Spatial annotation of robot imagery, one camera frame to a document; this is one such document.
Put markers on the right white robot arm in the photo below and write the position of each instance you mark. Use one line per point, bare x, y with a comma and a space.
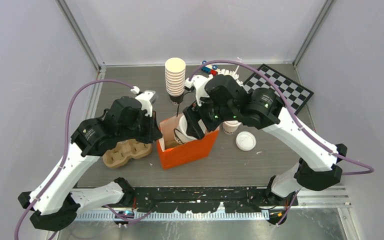
220, 98

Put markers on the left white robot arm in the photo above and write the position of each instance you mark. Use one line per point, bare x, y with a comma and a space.
53, 204

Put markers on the stack of paper cups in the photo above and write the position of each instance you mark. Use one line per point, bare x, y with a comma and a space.
175, 71

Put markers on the orange paper bag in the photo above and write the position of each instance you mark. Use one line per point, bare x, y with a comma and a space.
185, 153

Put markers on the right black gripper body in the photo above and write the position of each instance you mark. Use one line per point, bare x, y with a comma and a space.
210, 115

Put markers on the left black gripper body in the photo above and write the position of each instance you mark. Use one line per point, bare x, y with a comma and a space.
143, 128

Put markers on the white paper coffee cup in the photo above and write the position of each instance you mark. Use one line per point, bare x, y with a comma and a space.
230, 127
180, 132

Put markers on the red blue toy car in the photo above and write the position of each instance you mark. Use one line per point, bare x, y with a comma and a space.
211, 69

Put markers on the black white checkerboard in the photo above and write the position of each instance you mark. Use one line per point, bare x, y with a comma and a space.
296, 94

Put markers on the stack of white lids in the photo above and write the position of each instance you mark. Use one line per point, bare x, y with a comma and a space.
245, 141

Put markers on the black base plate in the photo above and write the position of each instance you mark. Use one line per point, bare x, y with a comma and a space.
199, 200

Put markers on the brown cardboard cup carrier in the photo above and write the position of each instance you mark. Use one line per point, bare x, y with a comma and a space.
124, 151

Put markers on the bundle of white straws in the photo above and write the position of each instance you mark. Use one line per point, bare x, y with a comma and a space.
233, 73

